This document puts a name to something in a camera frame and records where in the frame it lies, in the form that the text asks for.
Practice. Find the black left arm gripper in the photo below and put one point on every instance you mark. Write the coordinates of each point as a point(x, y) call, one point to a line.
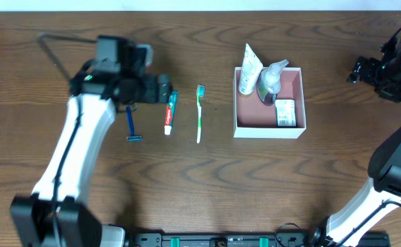
point(164, 88)

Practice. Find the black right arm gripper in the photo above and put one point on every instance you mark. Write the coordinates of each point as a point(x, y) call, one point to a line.
point(360, 69)

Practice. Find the Colgate toothpaste tube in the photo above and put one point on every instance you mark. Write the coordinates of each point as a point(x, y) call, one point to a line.
point(169, 114)

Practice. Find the green white toothbrush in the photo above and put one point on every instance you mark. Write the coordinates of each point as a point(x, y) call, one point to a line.
point(200, 92)

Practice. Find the white lotion tube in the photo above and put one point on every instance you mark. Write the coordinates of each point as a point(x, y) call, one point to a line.
point(250, 71)

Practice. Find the clear pump bottle green label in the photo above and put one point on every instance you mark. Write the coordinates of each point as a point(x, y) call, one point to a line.
point(269, 84)

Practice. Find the green white soap box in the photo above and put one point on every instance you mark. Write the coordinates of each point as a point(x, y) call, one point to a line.
point(285, 113)

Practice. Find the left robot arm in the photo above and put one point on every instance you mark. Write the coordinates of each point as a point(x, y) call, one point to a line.
point(55, 213)

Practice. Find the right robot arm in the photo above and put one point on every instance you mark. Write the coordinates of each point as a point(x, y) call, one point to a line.
point(381, 194)

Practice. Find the blue disposable razor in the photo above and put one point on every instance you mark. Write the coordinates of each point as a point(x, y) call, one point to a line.
point(132, 137)

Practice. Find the white box pink interior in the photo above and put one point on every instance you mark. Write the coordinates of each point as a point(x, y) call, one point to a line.
point(253, 119)

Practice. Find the black mounting rail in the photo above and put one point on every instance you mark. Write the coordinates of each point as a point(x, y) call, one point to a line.
point(165, 240)

